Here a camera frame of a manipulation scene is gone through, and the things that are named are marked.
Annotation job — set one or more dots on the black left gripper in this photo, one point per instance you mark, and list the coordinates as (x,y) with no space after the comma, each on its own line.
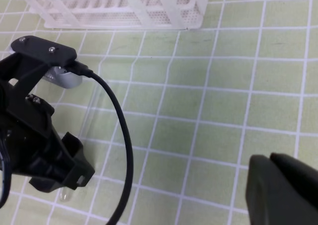
(31,144)

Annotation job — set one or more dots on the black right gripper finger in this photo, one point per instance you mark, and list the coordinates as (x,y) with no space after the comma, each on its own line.
(281,190)

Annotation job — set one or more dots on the clear glass test tube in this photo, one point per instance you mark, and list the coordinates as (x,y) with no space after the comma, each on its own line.
(86,129)

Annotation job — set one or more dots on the white plastic test tube rack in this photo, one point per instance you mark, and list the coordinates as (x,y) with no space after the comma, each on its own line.
(120,14)

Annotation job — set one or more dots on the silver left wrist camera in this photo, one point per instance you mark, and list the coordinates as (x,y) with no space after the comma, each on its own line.
(61,77)

